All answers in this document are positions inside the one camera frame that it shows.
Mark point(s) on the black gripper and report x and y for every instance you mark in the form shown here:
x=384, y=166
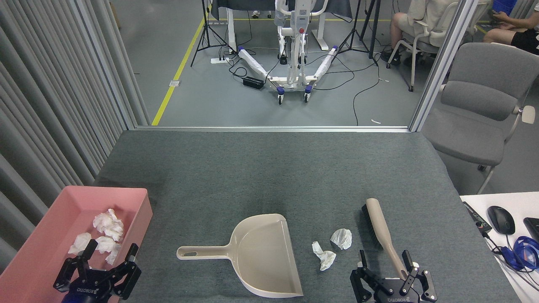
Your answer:
x=389, y=292
x=90, y=290

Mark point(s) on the beige brush with black bristles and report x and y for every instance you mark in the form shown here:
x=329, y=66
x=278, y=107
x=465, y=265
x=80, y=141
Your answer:
x=381, y=227

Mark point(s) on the round white tissue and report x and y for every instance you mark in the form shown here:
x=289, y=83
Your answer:
x=342, y=238

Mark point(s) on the long white tissue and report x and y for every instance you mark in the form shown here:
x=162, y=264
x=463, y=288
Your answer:
x=325, y=257

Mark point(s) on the beige plastic dustpan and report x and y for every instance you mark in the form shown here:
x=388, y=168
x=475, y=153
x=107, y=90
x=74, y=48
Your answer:
x=263, y=252

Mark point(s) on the pink plastic bin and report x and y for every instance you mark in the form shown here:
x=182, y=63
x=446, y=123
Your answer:
x=46, y=252

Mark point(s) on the large crumpled white tissue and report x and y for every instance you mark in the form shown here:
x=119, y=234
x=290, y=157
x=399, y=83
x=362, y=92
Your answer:
x=109, y=225

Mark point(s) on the black adapter box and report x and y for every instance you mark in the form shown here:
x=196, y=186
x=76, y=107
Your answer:
x=476, y=218

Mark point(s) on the black computer mouse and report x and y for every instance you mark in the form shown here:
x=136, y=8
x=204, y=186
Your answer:
x=501, y=219

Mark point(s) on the black flat device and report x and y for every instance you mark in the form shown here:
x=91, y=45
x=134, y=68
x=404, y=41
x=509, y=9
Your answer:
x=532, y=227

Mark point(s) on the grey slatted partition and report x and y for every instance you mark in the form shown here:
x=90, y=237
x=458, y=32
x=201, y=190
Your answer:
x=50, y=105

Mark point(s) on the grey padded chair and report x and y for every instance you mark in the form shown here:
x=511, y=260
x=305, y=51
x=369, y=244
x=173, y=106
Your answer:
x=476, y=126

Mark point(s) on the metal floor socket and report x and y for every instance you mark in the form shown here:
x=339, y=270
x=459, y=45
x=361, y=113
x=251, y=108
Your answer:
x=174, y=83

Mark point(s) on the white wheeled stand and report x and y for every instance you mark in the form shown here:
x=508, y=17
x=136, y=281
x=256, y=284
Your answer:
x=294, y=63

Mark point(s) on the black power brick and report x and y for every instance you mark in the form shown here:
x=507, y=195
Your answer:
x=253, y=82

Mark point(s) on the white power strip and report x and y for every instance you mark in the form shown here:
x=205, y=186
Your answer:
x=220, y=60

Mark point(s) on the white office chair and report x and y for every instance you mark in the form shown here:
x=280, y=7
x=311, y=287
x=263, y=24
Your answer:
x=425, y=38

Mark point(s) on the black tripod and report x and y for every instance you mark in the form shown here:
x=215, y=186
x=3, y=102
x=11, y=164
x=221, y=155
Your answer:
x=358, y=38
x=206, y=33

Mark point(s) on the person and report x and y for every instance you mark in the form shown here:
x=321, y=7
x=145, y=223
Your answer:
x=516, y=35
x=421, y=17

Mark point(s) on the white desk with dark cloth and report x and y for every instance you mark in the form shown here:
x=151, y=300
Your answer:
x=230, y=29

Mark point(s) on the blue box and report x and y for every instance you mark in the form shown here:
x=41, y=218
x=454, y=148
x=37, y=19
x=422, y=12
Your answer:
x=503, y=6

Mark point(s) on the silver table edge rail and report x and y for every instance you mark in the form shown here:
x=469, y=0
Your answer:
x=273, y=128

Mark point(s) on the silver post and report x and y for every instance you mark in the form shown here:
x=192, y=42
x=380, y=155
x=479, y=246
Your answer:
x=442, y=63

